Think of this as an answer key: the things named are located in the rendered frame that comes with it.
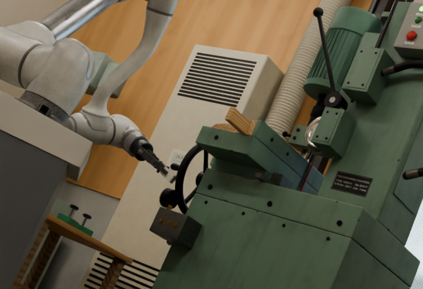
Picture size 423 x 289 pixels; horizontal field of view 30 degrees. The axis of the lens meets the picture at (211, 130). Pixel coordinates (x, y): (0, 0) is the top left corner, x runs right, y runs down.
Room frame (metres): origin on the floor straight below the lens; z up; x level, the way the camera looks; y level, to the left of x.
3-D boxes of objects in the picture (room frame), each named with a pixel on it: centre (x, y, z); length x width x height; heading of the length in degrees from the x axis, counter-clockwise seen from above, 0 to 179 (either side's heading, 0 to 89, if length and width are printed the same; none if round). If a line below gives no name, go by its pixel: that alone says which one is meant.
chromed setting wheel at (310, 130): (2.31, -0.32, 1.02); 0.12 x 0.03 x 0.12; 47
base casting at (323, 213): (2.41, -0.39, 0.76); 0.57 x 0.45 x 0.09; 47
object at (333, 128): (2.25, -0.33, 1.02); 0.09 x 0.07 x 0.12; 137
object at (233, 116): (2.39, -0.21, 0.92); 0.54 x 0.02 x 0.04; 137
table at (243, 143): (2.55, -0.21, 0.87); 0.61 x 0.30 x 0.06; 137
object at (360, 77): (2.24, -0.36, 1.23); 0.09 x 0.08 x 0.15; 47
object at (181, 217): (2.40, -0.02, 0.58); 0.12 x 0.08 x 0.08; 47
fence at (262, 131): (2.46, -0.32, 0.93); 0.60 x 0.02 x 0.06; 137
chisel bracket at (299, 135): (2.48, -0.32, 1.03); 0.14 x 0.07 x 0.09; 47
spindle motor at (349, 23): (2.49, -0.30, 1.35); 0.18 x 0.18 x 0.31
